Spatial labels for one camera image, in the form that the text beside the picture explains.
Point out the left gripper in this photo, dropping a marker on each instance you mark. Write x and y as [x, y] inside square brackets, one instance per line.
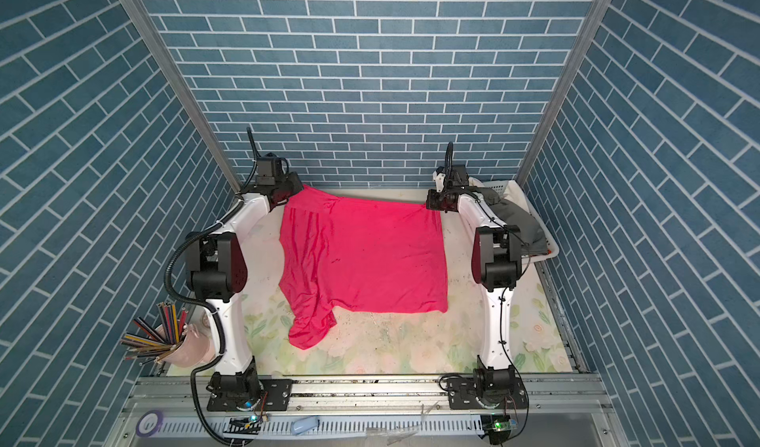
[294, 185]

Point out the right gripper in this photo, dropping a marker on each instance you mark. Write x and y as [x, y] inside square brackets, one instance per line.
[432, 201]

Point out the white plastic laundry basket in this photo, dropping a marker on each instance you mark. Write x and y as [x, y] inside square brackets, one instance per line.
[510, 191]

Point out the pink t shirt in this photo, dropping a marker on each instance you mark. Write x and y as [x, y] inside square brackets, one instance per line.
[360, 255]

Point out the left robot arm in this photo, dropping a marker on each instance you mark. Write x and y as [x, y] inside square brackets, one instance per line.
[216, 273]

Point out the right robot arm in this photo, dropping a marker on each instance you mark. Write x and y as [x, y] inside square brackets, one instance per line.
[493, 225]

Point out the grey t shirt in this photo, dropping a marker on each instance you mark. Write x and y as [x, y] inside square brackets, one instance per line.
[512, 215]

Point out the bundle of coloured pencils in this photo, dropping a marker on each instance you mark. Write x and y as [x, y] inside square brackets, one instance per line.
[154, 342]

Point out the right green circuit board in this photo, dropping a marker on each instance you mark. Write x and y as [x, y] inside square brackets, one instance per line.
[497, 429]

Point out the green circuit board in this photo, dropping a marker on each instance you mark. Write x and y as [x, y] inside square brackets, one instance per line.
[497, 429]
[243, 425]

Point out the left green circuit board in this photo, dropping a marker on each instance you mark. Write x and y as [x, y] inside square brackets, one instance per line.
[243, 425]

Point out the purple tape roll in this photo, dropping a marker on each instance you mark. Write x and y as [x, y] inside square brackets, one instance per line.
[149, 424]

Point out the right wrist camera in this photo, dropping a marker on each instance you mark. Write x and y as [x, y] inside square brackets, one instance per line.
[439, 180]

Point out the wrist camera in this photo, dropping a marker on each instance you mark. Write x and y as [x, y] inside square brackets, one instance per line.
[271, 170]
[439, 180]

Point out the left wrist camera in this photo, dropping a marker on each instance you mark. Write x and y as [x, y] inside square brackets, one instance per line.
[271, 170]

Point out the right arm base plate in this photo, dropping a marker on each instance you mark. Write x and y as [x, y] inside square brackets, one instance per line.
[466, 393]

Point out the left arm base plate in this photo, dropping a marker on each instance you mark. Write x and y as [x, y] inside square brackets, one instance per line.
[261, 395]

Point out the aluminium mounting rail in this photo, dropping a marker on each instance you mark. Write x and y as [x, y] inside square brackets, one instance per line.
[414, 394]

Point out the white slotted cable duct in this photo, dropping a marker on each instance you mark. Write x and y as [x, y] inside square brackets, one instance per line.
[281, 428]

